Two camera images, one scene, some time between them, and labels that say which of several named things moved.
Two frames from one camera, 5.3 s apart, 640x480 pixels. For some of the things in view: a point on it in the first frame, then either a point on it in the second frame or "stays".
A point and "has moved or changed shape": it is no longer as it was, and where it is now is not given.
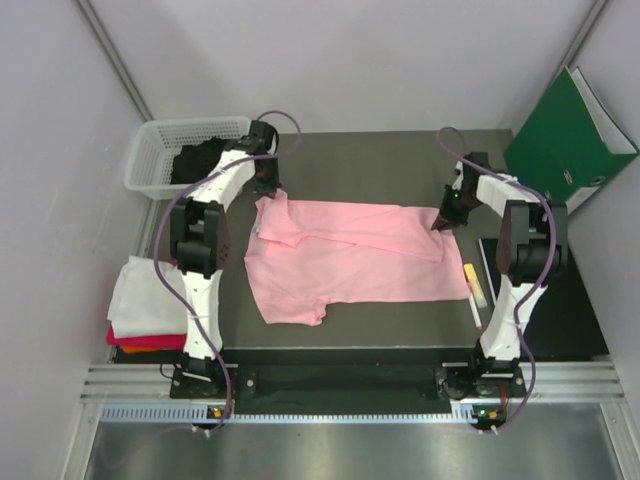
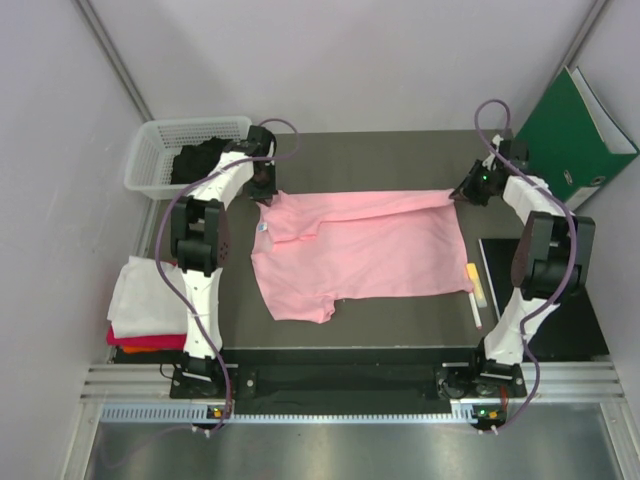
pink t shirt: [308, 253] has moved or changed shape
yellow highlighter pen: [475, 284] stays
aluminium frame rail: [143, 380] stays
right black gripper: [445, 221] to [466, 191]
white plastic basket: [156, 142] stays
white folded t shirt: [141, 303] stays
